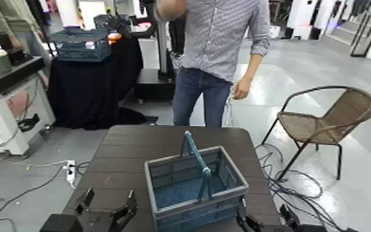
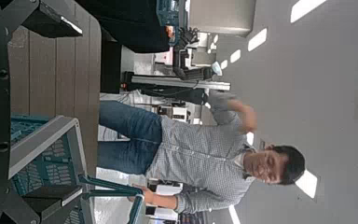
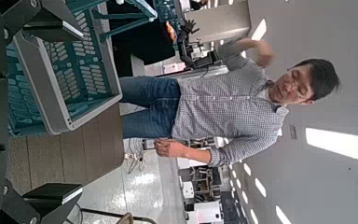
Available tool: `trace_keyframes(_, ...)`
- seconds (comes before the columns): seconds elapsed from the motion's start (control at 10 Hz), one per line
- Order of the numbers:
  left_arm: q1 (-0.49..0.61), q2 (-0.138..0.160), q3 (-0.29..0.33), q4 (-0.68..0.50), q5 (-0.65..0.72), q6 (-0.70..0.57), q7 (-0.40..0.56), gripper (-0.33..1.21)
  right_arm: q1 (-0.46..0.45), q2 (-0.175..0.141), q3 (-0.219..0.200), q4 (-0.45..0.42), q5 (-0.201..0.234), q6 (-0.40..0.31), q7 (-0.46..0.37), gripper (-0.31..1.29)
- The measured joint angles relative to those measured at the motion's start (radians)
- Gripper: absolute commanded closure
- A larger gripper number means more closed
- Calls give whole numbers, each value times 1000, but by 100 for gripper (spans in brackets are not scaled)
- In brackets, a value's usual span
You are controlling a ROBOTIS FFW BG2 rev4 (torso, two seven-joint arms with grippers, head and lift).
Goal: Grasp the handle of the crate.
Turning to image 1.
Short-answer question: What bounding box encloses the white floor cable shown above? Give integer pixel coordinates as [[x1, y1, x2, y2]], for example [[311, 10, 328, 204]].
[[0, 149, 68, 168]]

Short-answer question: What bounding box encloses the person in green jacket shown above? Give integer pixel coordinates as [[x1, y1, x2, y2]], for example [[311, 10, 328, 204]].
[[0, 0, 54, 70]]

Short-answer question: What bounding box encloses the black cable bundle on cart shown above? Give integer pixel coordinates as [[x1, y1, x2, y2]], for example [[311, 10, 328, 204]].
[[17, 113, 41, 132]]

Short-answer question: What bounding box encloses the black stand with base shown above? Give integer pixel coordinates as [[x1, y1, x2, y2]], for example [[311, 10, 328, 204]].
[[133, 19, 177, 102]]

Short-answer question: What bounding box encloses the black floor cable bundle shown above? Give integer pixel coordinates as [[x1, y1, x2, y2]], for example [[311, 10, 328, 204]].
[[256, 143, 361, 232]]

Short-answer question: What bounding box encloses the black metal frame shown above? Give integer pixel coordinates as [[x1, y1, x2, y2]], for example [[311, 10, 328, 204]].
[[349, 0, 371, 58]]

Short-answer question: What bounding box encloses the white power strip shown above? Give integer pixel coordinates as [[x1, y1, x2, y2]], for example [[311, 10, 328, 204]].
[[65, 159, 76, 183]]

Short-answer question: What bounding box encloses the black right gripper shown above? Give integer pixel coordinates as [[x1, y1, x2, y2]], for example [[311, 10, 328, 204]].
[[235, 198, 329, 232]]

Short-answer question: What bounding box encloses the white box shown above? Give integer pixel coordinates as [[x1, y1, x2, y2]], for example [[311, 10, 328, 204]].
[[269, 25, 282, 39]]

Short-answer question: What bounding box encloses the grey floor cable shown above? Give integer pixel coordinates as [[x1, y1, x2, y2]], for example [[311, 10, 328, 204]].
[[0, 165, 66, 232]]

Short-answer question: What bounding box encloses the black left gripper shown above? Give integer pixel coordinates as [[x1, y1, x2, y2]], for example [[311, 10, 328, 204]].
[[73, 187, 139, 232]]

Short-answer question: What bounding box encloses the orange round object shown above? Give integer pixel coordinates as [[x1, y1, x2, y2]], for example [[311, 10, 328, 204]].
[[107, 32, 123, 45]]

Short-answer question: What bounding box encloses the green cylindrical cup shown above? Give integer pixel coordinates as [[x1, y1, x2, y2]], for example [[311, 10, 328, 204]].
[[0, 48, 12, 72]]

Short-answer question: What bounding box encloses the person in grey shirt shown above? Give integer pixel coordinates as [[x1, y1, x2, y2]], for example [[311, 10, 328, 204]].
[[154, 0, 272, 128]]

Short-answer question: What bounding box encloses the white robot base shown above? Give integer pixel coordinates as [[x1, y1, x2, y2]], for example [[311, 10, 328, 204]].
[[285, 0, 319, 40]]

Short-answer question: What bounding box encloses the person in black clothes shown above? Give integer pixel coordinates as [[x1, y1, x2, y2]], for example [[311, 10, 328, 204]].
[[168, 16, 186, 60]]

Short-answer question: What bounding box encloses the blue plastic crate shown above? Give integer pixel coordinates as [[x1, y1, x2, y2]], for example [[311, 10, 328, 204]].
[[49, 27, 113, 63]]

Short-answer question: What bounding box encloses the table with black cloth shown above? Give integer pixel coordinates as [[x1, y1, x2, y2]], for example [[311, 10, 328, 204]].
[[47, 33, 159, 130]]

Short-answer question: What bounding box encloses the blue folding crate with handle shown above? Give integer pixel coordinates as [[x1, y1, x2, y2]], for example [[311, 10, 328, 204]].
[[144, 130, 250, 232]]

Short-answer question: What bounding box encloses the brown wicker metal chair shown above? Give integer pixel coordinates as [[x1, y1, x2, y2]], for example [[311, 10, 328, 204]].
[[260, 85, 371, 181]]

